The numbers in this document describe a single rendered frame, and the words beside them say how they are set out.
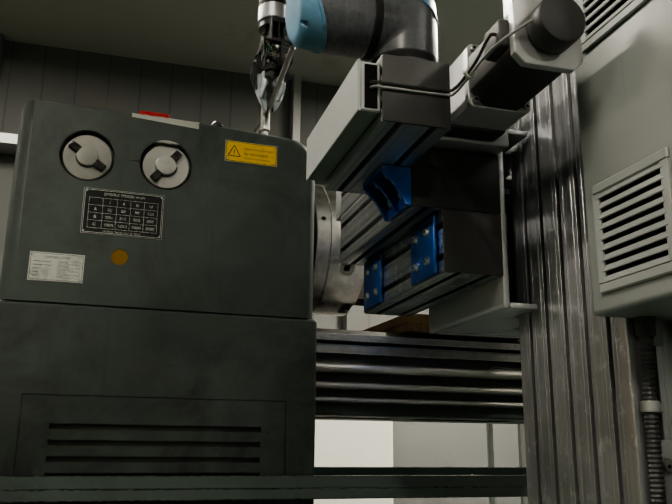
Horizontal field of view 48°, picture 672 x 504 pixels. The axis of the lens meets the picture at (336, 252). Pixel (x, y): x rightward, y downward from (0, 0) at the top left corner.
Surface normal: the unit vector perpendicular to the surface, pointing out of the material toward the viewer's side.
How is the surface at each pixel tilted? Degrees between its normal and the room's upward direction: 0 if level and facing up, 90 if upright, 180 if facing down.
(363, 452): 90
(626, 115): 90
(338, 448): 90
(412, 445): 90
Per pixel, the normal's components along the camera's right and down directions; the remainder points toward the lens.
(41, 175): 0.32, -0.23
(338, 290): 0.20, 0.57
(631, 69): -0.96, -0.07
